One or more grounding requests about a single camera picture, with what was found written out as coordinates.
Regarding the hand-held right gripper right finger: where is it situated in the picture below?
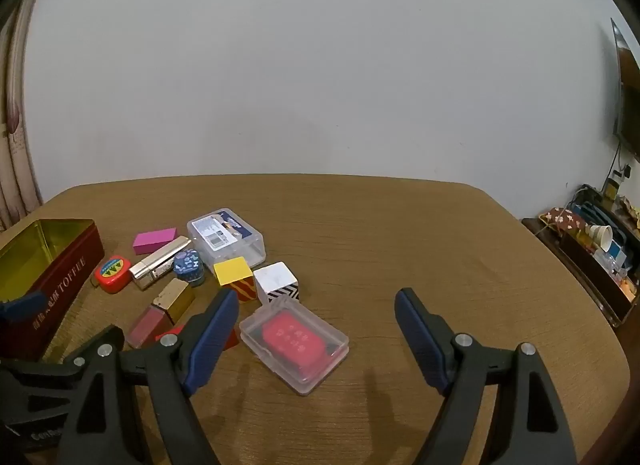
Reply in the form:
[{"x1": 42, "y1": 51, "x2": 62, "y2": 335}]
[{"x1": 394, "y1": 287, "x2": 576, "y2": 465}]

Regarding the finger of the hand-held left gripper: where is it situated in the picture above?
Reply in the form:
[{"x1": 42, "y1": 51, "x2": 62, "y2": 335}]
[
  {"x1": 0, "y1": 325, "x2": 126, "y2": 398},
  {"x1": 0, "y1": 291, "x2": 47, "y2": 322}
]

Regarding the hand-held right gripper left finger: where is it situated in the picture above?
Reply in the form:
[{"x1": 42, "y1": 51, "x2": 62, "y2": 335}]
[{"x1": 60, "y1": 288, "x2": 241, "y2": 465}]

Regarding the red rectangular block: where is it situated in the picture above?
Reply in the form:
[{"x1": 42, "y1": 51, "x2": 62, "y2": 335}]
[{"x1": 155, "y1": 325, "x2": 240, "y2": 352}]

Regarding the red and gold tin box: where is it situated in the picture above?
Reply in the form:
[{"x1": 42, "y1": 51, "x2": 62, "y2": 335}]
[{"x1": 0, "y1": 218, "x2": 105, "y2": 361}]

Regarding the gold rectangular block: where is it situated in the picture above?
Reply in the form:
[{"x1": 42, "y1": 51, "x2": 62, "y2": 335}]
[{"x1": 151, "y1": 277, "x2": 196, "y2": 326}]

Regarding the yellow red-striped cube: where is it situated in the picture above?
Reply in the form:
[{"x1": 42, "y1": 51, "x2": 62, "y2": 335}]
[{"x1": 213, "y1": 256, "x2": 257, "y2": 303}]

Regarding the blue hexagonal tin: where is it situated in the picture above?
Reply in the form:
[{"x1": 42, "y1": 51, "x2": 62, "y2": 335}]
[{"x1": 173, "y1": 250, "x2": 206, "y2": 288}]

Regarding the clear case with red insert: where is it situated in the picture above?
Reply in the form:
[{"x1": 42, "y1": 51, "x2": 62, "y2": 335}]
[{"x1": 239, "y1": 294, "x2": 350, "y2": 397}]

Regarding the white black-zigzag cube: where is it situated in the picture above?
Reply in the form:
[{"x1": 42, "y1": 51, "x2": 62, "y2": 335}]
[{"x1": 253, "y1": 261, "x2": 301, "y2": 305}]

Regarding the clear plastic box with label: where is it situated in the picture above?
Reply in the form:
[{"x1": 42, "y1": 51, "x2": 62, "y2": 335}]
[{"x1": 187, "y1": 207, "x2": 266, "y2": 268}]

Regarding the dark pink rectangular block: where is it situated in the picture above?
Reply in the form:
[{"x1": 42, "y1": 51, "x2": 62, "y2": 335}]
[{"x1": 125, "y1": 305, "x2": 168, "y2": 350}]

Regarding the beige patterned curtain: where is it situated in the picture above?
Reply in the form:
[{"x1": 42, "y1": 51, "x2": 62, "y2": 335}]
[{"x1": 0, "y1": 0, "x2": 46, "y2": 233}]

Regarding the dark wooden sideboard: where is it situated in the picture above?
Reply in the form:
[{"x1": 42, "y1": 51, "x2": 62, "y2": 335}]
[{"x1": 521, "y1": 215, "x2": 640, "y2": 328}]

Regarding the floral patterned cloth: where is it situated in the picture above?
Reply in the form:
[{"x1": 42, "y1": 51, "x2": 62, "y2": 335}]
[{"x1": 539, "y1": 206, "x2": 588, "y2": 238}]

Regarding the paper cup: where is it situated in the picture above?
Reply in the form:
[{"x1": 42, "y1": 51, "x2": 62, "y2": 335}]
[{"x1": 585, "y1": 224, "x2": 613, "y2": 252}]

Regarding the wall-mounted television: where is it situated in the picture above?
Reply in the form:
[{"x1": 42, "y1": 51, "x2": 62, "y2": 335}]
[{"x1": 610, "y1": 18, "x2": 640, "y2": 163}]

